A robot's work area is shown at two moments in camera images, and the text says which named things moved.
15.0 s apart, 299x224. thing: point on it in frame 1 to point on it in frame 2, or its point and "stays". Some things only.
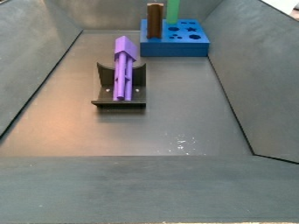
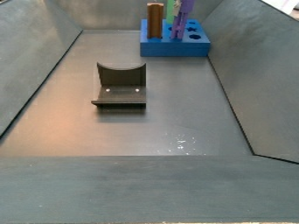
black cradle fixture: (106, 101) stays
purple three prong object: (126, 56) to (186, 8)
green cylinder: (172, 11) stays
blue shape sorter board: (183, 39) stays
